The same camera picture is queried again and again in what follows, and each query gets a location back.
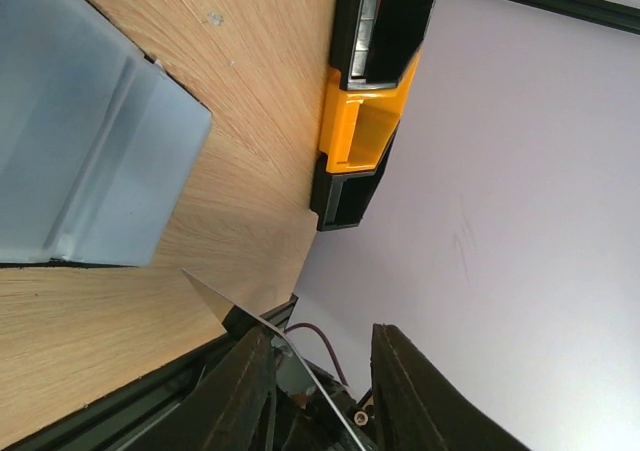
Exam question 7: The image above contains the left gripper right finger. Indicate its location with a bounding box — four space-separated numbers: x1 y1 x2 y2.
371 324 527 450

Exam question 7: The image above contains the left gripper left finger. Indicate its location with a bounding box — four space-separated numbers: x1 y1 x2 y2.
134 330 275 450

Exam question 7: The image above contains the black leather card holder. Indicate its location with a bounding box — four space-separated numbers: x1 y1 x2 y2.
1 0 212 267

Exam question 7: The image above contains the black bin with blue card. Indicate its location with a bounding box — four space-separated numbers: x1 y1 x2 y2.
309 131 397 232

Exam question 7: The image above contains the black bin with red card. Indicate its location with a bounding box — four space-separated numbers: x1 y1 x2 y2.
329 0 435 91

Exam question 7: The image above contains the yellow bin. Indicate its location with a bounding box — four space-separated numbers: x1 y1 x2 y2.
319 55 420 174

